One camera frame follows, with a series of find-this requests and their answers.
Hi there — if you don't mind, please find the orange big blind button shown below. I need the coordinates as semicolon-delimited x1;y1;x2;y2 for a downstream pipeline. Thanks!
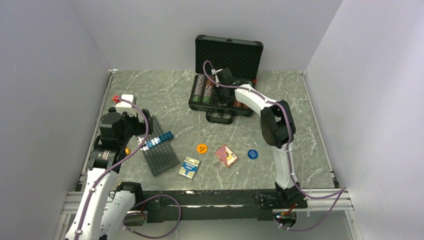
196;143;208;154

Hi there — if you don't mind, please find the red playing card deck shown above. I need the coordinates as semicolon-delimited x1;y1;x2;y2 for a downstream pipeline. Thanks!
215;144;239;168

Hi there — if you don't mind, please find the blue small blind button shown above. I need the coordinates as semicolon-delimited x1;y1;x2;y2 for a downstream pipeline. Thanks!
247;149;259;160

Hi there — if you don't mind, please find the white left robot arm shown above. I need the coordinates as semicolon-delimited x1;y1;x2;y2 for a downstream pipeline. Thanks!
64;107;153;240

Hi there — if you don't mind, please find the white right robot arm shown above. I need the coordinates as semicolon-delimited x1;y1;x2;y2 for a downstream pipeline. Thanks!
211;68;299;208

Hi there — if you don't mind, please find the black poker set case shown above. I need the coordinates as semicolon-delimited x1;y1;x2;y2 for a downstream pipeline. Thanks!
188;34;264;124

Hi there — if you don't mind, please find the light blue lego brick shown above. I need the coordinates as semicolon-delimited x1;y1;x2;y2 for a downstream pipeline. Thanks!
146;137;161;149

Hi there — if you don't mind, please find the dark teal lego brick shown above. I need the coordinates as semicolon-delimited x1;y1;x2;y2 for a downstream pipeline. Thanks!
157;131;174;143

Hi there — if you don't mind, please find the dark grey lego baseplate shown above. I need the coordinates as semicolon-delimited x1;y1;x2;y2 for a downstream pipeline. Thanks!
141;116;180;177

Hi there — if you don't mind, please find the blue playing card deck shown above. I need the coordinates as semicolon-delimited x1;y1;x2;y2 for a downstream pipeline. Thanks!
178;156;201;180

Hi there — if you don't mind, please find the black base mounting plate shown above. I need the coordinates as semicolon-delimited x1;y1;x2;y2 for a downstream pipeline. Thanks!
139;189;308;223

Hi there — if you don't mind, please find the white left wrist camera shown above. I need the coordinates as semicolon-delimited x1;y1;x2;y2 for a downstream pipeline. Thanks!
112;94;138;117

